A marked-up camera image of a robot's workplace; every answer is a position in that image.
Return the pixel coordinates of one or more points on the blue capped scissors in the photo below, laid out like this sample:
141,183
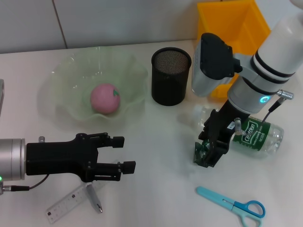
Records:
213,195

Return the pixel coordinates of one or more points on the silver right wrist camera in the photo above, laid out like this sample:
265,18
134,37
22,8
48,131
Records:
213,63

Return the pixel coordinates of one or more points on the clear green-label water bottle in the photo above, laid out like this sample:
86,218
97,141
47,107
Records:
255,137

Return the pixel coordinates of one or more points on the grey ballpoint pen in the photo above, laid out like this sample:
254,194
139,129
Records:
94,196

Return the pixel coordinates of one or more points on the green translucent glass fruit plate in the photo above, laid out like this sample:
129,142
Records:
71,78

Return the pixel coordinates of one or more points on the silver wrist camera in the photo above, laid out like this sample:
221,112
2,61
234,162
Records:
1,97
213,63

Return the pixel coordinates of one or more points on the green plastic wrapper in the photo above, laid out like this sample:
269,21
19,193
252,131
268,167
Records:
197,153

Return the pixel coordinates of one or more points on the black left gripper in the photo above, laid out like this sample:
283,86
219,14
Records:
59,157

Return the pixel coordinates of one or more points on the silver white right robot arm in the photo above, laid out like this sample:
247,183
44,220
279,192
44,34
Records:
279,47

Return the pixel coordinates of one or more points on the pink toy peach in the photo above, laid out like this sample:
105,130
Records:
105,99

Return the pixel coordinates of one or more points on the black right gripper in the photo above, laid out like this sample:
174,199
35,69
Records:
227,125

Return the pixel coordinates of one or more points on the black mesh pen holder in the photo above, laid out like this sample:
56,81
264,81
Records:
170,80

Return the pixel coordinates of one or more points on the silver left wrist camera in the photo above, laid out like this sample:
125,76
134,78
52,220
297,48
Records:
1,97

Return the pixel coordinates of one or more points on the clear plastic ruler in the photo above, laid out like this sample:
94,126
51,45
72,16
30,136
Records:
68,201

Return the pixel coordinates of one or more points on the yellow plastic bin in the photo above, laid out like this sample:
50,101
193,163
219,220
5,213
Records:
225,23

